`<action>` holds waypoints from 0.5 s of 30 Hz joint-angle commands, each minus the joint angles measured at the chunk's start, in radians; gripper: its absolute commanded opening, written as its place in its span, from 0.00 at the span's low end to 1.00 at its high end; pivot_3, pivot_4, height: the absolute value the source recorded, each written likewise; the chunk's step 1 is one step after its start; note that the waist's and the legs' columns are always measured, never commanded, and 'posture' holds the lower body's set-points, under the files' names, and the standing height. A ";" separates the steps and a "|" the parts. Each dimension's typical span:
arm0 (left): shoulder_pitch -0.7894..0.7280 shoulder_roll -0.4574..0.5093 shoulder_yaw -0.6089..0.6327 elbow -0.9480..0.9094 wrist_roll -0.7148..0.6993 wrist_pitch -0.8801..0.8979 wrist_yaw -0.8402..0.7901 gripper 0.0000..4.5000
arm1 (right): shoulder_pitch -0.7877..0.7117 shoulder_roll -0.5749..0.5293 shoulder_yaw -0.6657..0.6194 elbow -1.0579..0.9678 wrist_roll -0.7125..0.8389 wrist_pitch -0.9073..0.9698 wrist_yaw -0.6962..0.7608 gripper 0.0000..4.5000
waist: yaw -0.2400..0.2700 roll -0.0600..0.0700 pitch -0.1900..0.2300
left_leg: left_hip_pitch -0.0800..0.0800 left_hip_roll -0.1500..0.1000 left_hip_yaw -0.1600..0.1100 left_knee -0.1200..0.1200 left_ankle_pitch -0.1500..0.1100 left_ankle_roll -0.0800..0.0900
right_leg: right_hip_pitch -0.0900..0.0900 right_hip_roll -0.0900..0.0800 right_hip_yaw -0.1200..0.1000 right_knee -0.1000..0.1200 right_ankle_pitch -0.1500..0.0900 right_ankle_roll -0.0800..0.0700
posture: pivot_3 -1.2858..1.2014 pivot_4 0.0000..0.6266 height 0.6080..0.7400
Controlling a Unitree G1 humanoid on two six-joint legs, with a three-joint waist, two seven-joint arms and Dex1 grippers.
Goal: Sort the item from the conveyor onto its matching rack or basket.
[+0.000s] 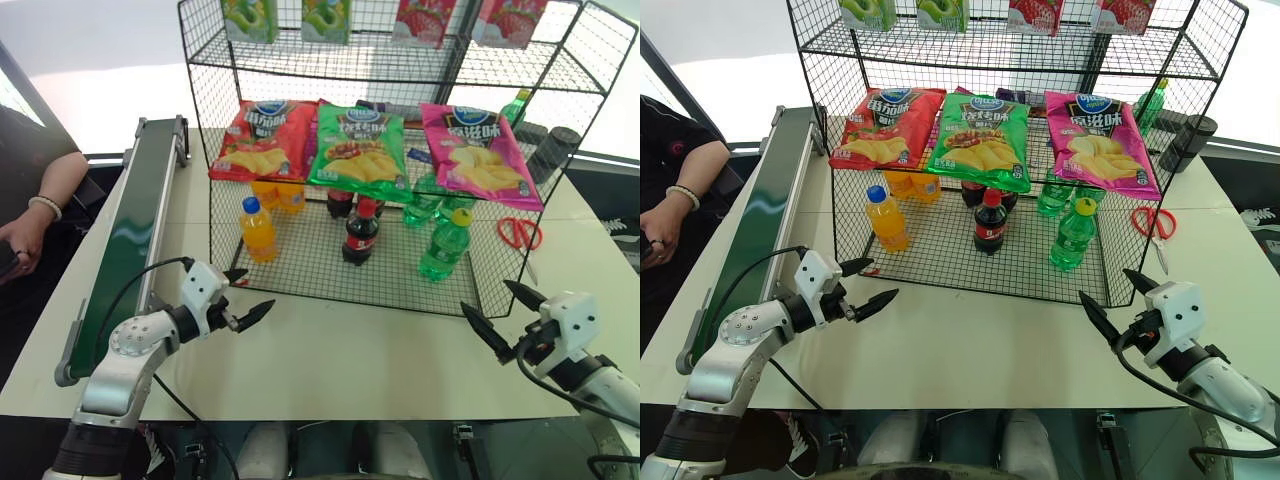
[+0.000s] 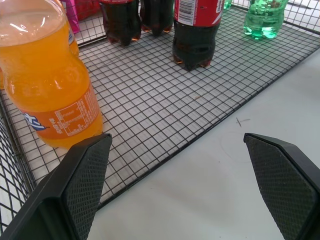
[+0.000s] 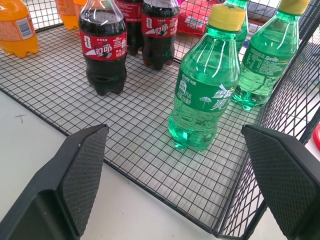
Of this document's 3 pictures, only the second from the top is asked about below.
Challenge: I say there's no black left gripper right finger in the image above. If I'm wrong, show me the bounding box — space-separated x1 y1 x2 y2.
243 132 320 240

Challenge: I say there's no pink snack package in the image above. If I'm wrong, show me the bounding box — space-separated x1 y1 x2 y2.
59 0 81 35

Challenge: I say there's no black wire mesh rack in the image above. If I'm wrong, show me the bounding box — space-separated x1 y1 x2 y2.
0 0 320 210

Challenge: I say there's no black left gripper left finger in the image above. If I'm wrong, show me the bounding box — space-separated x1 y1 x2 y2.
0 133 113 240

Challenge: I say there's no cola bottle with red label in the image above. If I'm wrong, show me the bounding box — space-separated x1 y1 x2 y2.
172 0 225 72

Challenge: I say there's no dark cola plastic bottle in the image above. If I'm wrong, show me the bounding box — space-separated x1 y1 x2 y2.
139 0 175 37
99 0 142 47

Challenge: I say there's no orange soda plastic bottle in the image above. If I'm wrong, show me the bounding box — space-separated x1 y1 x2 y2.
66 22 80 58
0 0 104 151

